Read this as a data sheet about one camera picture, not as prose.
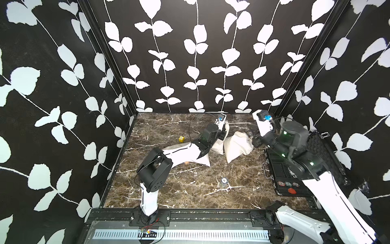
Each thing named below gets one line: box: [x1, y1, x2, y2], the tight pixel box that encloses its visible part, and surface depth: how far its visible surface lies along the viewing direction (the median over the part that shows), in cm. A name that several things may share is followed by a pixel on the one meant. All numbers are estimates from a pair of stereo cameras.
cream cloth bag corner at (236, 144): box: [223, 131, 254, 164], surface depth 94 cm
